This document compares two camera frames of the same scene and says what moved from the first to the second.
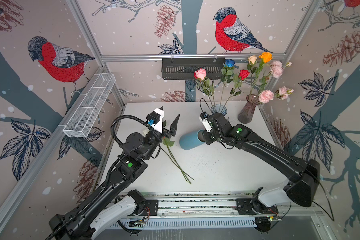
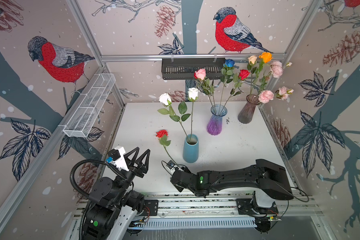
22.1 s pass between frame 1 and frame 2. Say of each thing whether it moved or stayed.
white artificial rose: moved
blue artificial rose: stayed
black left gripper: moved
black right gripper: moved
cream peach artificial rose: stayed
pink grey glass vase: stayed
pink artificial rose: stayed
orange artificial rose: stayed
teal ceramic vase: moved
